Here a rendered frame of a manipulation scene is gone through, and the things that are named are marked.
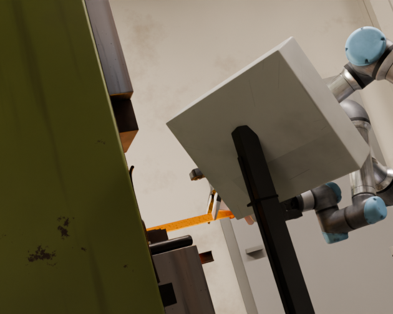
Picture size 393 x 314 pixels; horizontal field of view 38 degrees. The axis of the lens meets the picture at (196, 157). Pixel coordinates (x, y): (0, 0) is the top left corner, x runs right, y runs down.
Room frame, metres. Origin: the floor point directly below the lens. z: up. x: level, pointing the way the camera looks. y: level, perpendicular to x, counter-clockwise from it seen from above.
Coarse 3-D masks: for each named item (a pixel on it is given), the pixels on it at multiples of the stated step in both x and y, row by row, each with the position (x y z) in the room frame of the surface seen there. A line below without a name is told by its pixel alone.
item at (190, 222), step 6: (198, 216) 1.70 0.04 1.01; (204, 216) 1.71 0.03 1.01; (210, 216) 1.71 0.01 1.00; (222, 216) 1.73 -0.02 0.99; (228, 216) 1.75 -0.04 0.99; (234, 216) 1.74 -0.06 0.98; (174, 222) 1.67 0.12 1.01; (180, 222) 1.68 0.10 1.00; (186, 222) 1.69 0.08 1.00; (192, 222) 1.69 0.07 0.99; (198, 222) 1.70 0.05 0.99; (204, 222) 1.72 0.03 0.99; (150, 228) 1.65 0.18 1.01; (156, 228) 1.65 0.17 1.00; (162, 228) 1.66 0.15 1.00; (168, 228) 1.66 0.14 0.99; (174, 228) 1.67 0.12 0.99; (180, 228) 1.69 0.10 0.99
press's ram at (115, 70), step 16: (96, 0) 1.49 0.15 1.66; (96, 16) 1.48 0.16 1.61; (112, 16) 1.50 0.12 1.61; (96, 32) 1.48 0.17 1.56; (112, 32) 1.49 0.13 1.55; (112, 48) 1.49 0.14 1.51; (112, 64) 1.49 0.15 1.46; (112, 80) 1.48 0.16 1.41; (128, 80) 1.50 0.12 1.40; (112, 96) 1.49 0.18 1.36; (128, 96) 1.52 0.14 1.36
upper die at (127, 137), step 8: (112, 104) 1.53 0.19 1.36; (120, 104) 1.53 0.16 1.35; (128, 104) 1.54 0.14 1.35; (120, 112) 1.53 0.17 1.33; (128, 112) 1.54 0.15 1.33; (120, 120) 1.53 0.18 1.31; (128, 120) 1.54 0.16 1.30; (136, 120) 1.55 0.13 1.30; (120, 128) 1.53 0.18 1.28; (128, 128) 1.54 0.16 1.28; (136, 128) 1.54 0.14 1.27; (120, 136) 1.56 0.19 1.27; (128, 136) 1.58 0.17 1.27; (128, 144) 1.65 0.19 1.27
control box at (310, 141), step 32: (256, 64) 1.03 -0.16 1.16; (288, 64) 1.01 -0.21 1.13; (224, 96) 1.11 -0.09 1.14; (256, 96) 1.08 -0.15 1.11; (288, 96) 1.05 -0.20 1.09; (320, 96) 1.06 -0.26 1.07; (192, 128) 1.20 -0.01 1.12; (224, 128) 1.17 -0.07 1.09; (256, 128) 1.13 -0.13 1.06; (288, 128) 1.10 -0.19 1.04; (320, 128) 1.07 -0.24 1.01; (352, 128) 1.11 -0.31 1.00; (224, 160) 1.22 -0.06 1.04; (288, 160) 1.15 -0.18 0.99; (320, 160) 1.12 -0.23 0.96; (352, 160) 1.09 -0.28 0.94; (224, 192) 1.29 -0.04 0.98; (288, 192) 1.21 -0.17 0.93
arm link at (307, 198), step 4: (308, 192) 1.82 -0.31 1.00; (300, 196) 1.81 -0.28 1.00; (304, 196) 1.81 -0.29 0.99; (308, 196) 1.81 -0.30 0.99; (312, 196) 1.82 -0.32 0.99; (304, 200) 1.81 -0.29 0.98; (308, 200) 1.81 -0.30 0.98; (312, 200) 1.82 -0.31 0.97; (304, 204) 1.81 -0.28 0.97; (308, 204) 1.82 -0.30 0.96; (312, 204) 1.82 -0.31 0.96; (304, 208) 1.82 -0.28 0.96; (308, 208) 1.83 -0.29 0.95; (312, 208) 1.84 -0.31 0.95
